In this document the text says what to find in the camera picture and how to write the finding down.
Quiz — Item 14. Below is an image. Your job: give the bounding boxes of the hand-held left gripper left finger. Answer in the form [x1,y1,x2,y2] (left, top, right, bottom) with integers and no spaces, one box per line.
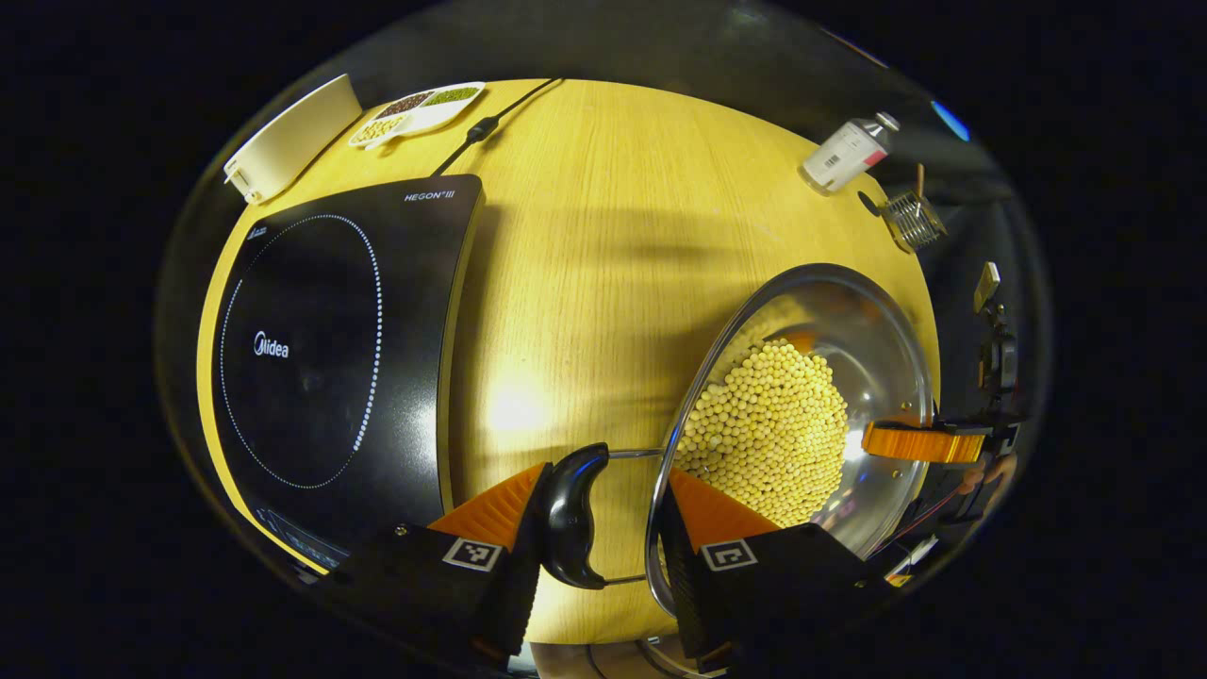
[316,460,557,672]

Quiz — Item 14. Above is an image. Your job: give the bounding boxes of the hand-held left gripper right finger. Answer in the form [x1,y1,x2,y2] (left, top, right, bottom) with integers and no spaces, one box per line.
[655,467,897,672]

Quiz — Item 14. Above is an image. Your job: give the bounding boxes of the steel pot with black handle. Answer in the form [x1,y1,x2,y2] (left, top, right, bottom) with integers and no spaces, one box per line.
[539,262,936,678]

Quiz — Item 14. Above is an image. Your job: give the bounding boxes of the black induction cooktop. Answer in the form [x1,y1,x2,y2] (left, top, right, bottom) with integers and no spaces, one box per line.
[209,174,487,572]

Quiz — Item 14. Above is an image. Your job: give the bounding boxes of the pile of soybeans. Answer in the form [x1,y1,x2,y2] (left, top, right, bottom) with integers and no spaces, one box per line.
[674,300,850,531]

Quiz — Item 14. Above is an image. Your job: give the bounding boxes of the clear glass utensil holder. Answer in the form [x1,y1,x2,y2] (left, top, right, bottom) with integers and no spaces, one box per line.
[879,189,949,254]

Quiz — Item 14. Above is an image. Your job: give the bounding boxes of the white divided bean dish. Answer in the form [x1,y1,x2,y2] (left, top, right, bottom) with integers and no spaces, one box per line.
[348,81,488,152]

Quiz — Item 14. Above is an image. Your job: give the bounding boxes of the white toaster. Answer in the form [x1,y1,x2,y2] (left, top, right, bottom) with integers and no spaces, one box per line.
[223,74,364,206]

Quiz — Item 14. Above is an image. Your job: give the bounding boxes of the black power cable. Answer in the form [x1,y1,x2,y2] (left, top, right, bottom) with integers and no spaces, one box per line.
[431,77,564,177]

